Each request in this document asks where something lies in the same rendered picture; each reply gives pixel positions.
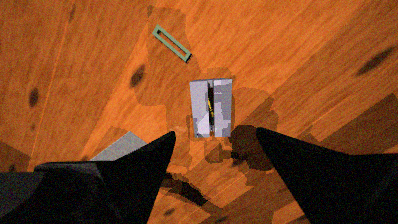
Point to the dark-green rectangular holder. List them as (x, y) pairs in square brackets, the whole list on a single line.
[(155, 33)]

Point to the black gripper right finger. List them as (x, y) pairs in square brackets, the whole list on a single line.
[(330, 187)]

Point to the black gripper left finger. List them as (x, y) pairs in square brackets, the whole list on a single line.
[(129, 184)]

